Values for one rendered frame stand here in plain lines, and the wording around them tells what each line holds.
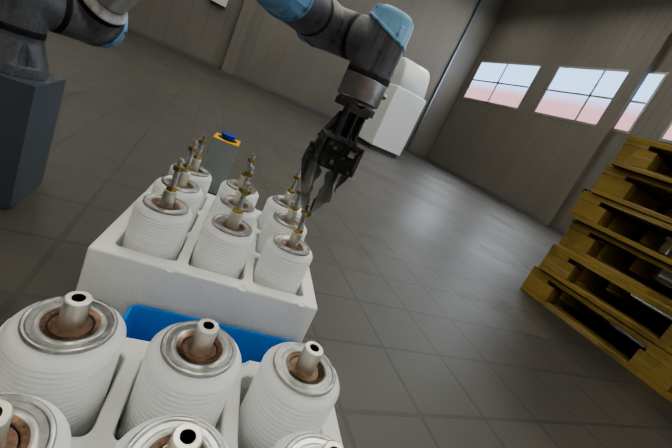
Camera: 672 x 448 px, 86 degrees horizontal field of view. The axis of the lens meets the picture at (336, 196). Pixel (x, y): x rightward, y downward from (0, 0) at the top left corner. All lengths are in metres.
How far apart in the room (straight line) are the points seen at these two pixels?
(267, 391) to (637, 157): 2.12
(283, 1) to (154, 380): 0.45
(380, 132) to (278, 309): 6.01
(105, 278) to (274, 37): 9.88
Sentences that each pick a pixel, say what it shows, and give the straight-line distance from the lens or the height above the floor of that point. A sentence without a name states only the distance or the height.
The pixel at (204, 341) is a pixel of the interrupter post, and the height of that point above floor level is 0.27.
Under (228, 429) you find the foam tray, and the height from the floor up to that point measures 0.18.
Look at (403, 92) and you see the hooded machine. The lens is 6.66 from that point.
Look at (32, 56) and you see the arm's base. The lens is 1.07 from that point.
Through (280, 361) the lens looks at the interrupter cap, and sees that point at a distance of 0.44.
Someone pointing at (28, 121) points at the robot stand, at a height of 0.22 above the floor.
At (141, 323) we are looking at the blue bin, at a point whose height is 0.09.
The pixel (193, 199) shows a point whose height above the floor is 0.24.
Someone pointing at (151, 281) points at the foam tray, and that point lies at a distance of 0.68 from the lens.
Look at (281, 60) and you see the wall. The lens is 10.42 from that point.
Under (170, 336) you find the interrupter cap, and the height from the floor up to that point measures 0.25.
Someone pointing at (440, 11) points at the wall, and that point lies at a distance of 12.10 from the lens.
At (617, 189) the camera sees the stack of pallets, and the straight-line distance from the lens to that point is 2.32.
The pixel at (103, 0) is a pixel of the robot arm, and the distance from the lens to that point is 1.07.
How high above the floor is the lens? 0.54
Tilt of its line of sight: 14 degrees down
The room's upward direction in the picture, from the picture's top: 25 degrees clockwise
